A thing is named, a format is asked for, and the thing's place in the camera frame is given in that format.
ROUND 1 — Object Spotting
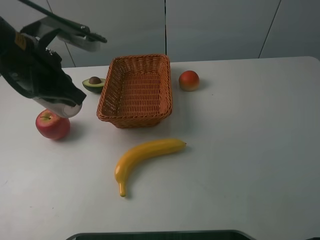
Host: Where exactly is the halved avocado with pit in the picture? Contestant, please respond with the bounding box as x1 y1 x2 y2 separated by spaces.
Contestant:
82 76 106 94

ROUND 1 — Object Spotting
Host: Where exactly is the red orange peach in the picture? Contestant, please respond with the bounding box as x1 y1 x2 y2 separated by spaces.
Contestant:
178 70 200 92

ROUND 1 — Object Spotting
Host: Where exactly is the brown wicker basket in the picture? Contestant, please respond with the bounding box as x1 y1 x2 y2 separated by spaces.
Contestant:
96 54 173 129

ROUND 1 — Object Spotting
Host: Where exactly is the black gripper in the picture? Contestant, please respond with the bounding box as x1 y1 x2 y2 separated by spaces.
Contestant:
0 17 107 118

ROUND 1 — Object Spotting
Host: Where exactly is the yellow banana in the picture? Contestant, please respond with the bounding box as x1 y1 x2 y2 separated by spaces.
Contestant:
114 138 187 197

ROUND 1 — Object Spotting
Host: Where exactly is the red apple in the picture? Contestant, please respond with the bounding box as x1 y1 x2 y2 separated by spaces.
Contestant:
35 109 71 141

